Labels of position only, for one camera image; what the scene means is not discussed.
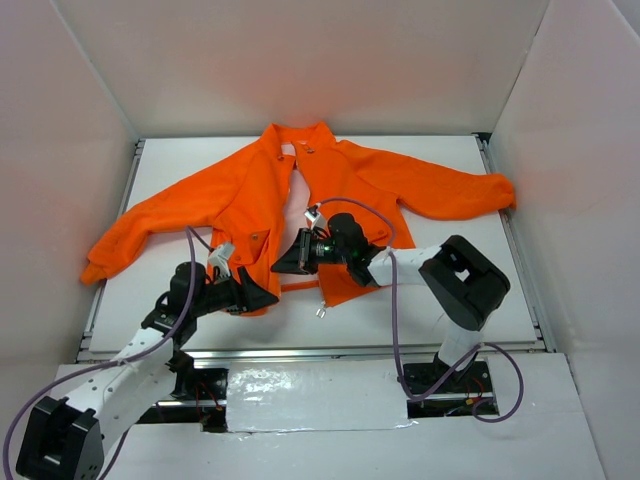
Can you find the orange zip-up jacket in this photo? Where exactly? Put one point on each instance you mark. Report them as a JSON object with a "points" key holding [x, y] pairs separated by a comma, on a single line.
{"points": [[242, 198]]}

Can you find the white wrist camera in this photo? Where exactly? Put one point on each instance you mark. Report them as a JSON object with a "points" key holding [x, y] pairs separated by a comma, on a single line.
{"points": [[220, 257], [314, 217]]}

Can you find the aluminium right side rail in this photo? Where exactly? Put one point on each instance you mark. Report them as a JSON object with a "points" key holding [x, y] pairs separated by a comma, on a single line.
{"points": [[535, 307]]}

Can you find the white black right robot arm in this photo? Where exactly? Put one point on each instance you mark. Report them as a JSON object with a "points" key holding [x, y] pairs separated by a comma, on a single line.
{"points": [[467, 286]]}

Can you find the white centre cover panel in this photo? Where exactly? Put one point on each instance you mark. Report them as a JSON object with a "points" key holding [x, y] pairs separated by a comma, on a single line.
{"points": [[335, 395]]}

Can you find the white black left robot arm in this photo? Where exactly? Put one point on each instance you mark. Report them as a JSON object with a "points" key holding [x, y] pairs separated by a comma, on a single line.
{"points": [[69, 437]]}

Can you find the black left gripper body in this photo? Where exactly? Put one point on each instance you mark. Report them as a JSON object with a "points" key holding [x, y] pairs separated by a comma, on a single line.
{"points": [[238, 293]]}

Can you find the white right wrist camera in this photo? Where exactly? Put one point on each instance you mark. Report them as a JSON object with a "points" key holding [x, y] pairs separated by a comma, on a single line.
{"points": [[314, 217]]}

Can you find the silver aluminium front rail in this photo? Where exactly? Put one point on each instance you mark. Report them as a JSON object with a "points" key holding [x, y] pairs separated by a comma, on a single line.
{"points": [[86, 356]]}

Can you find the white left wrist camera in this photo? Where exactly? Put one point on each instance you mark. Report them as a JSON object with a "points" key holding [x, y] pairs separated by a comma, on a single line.
{"points": [[220, 257]]}

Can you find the aluminium left side rail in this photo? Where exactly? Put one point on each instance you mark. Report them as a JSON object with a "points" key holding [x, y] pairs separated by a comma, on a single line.
{"points": [[116, 250]]}

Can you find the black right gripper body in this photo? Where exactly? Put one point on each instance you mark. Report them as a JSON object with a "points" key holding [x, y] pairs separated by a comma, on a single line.
{"points": [[305, 251]]}

